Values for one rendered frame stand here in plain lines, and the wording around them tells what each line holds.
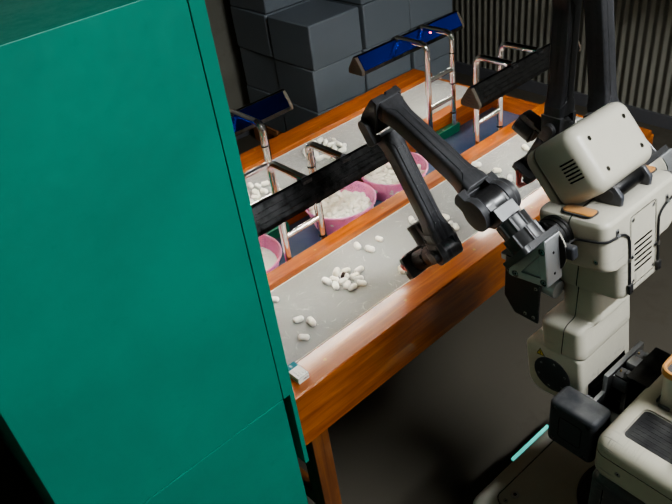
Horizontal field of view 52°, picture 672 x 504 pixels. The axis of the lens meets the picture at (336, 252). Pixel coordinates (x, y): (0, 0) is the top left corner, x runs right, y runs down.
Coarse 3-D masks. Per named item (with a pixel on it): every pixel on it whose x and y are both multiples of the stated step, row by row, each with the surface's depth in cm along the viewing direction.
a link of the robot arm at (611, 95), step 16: (592, 0) 150; (608, 0) 150; (592, 16) 152; (608, 16) 151; (592, 32) 154; (608, 32) 153; (592, 48) 156; (608, 48) 155; (592, 64) 158; (608, 64) 156; (592, 80) 160; (608, 80) 158; (592, 96) 162; (608, 96) 159; (592, 112) 163
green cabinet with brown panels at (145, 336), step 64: (0, 0) 113; (64, 0) 108; (128, 0) 103; (192, 0) 108; (0, 64) 93; (64, 64) 98; (128, 64) 105; (192, 64) 112; (0, 128) 96; (64, 128) 102; (128, 128) 109; (192, 128) 117; (0, 192) 99; (64, 192) 106; (128, 192) 113; (192, 192) 122; (0, 256) 102; (64, 256) 110; (128, 256) 118; (192, 256) 127; (256, 256) 138; (0, 320) 106; (64, 320) 114; (128, 320) 123; (192, 320) 133; (256, 320) 145; (0, 384) 110; (64, 384) 119; (128, 384) 128; (192, 384) 139; (256, 384) 153; (64, 448) 124; (128, 448) 134; (192, 448) 146
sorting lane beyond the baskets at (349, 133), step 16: (416, 96) 317; (432, 96) 315; (416, 112) 303; (432, 112) 301; (336, 128) 299; (352, 128) 297; (304, 144) 290; (352, 144) 285; (272, 160) 282; (288, 160) 280; (304, 160) 279; (256, 176) 273; (288, 176) 270
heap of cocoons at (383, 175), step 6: (378, 168) 265; (384, 168) 265; (390, 168) 268; (372, 174) 262; (378, 174) 262; (384, 174) 262; (390, 174) 263; (372, 180) 258; (378, 180) 259; (384, 180) 259; (390, 180) 258; (396, 180) 256; (396, 192) 252
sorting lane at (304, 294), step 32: (480, 160) 262; (512, 160) 259; (448, 192) 246; (384, 224) 234; (352, 256) 221; (384, 256) 219; (288, 288) 212; (320, 288) 210; (384, 288) 206; (288, 320) 199; (320, 320) 198; (352, 320) 196; (288, 352) 188
